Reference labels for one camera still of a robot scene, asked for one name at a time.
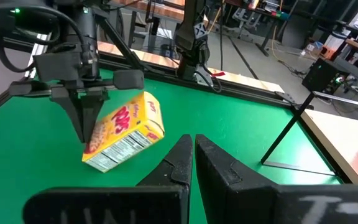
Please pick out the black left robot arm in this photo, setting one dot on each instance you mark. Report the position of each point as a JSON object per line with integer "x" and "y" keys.
{"x": 79, "y": 28}

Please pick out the red tag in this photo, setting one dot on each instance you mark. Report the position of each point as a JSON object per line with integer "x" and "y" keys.
{"x": 217, "y": 74}

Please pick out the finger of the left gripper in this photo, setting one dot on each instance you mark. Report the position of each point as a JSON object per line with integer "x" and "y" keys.
{"x": 92, "y": 115}
{"x": 73, "y": 115}

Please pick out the green table mat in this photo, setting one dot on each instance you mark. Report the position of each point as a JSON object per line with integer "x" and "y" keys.
{"x": 213, "y": 109}

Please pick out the black office desk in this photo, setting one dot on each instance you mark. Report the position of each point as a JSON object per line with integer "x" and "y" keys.
{"x": 259, "y": 12}

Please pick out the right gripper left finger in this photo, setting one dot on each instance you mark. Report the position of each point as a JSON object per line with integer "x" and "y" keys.
{"x": 151, "y": 202}

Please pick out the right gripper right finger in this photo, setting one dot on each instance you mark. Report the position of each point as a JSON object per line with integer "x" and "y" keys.
{"x": 259, "y": 205}

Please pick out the black computer case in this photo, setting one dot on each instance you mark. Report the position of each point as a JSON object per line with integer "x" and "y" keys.
{"x": 322, "y": 76}

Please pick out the yellow Corn Pops cereal box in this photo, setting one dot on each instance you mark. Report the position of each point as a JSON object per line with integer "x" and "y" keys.
{"x": 126, "y": 130}

